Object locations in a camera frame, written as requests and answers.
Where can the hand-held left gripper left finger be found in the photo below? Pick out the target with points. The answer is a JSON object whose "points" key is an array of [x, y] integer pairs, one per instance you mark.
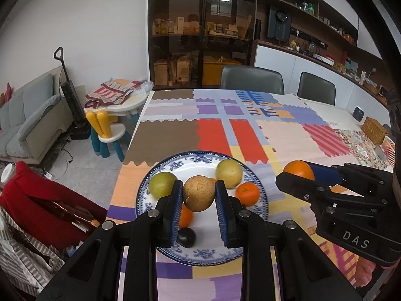
{"points": [[174, 213]]}

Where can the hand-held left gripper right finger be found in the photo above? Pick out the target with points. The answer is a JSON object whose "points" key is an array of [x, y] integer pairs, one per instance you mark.
{"points": [[224, 216]]}

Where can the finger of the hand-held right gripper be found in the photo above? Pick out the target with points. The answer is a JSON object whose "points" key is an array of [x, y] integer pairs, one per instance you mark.
{"points": [[325, 174], [294, 186]]}

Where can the blue and white plate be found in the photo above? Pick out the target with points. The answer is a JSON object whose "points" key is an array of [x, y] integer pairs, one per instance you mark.
{"points": [[203, 235]]}

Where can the dark purple plum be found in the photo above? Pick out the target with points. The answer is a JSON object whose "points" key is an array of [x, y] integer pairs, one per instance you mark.
{"points": [[187, 237]]}

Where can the brown round fruit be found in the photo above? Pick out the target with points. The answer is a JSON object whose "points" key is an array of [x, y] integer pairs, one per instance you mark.
{"points": [[199, 194]]}

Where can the small green pear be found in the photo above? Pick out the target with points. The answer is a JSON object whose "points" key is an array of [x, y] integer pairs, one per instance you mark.
{"points": [[161, 183]]}

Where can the large yellow-green pear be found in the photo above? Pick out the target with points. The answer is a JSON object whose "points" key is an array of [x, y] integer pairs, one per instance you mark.
{"points": [[229, 173]]}

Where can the person's right hand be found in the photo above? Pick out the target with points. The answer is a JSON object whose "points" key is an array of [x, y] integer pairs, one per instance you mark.
{"points": [[365, 269]]}

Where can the floral tile patterned mat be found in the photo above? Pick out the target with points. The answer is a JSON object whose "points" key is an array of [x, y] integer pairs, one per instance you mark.
{"points": [[360, 145]]}

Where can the wicker basket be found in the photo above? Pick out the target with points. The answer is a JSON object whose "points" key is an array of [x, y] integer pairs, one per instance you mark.
{"points": [[374, 130]]}

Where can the dark blue speaker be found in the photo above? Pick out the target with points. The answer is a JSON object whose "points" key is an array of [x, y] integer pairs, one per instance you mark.
{"points": [[358, 113]]}

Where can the colourful patchwork tablecloth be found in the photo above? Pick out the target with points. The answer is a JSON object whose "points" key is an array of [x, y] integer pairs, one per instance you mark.
{"points": [[169, 138]]}

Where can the grey dining chair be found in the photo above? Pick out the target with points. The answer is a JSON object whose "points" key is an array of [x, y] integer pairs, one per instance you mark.
{"points": [[250, 78], [316, 86]]}

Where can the yellow children's chair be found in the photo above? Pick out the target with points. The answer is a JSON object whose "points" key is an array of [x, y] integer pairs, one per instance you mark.
{"points": [[106, 131]]}

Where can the white children's table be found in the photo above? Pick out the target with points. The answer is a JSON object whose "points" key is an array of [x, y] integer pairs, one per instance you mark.
{"points": [[133, 105]]}

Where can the white sideboard cabinet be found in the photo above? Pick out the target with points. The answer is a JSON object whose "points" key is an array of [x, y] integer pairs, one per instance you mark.
{"points": [[275, 56]]}

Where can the folded red patterned cloth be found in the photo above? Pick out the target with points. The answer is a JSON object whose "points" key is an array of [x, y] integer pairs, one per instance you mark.
{"points": [[116, 91]]}

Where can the red garment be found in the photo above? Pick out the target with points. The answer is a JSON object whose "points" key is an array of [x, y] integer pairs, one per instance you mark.
{"points": [[37, 200]]}

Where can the striped grey cloth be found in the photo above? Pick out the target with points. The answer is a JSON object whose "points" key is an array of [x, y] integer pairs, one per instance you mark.
{"points": [[25, 257]]}

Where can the black upright vacuum cleaner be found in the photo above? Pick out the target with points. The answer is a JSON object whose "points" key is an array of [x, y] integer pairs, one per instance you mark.
{"points": [[70, 91]]}

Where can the black thermos bottle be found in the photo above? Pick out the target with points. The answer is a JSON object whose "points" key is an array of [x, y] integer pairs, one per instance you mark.
{"points": [[257, 28]]}

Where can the grey sofa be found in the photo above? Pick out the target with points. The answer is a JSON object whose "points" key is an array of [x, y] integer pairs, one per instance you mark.
{"points": [[28, 113]]}

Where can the dark glass door cabinet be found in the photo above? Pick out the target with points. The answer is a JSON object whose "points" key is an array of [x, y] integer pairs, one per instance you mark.
{"points": [[200, 31]]}

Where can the red plush toy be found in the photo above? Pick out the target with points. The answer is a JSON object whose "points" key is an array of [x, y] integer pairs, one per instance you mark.
{"points": [[7, 92]]}

